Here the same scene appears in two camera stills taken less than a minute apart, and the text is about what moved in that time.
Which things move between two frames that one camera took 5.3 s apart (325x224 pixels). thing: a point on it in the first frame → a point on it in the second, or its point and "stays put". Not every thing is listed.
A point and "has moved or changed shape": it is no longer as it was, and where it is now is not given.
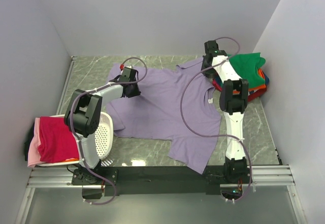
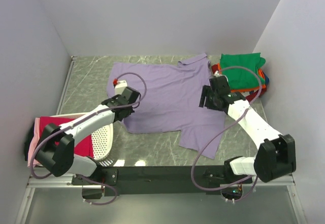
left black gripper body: (135, 90) → (130, 110)
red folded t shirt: (252, 96) stays put
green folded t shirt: (247, 65) stays put
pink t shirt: (33, 158) stays put
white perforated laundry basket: (104, 140) stays put
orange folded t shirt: (261, 73) stays put
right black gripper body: (209, 71) → (210, 101)
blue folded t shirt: (266, 79) stays put
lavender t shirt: (178, 103) has moved or changed shape
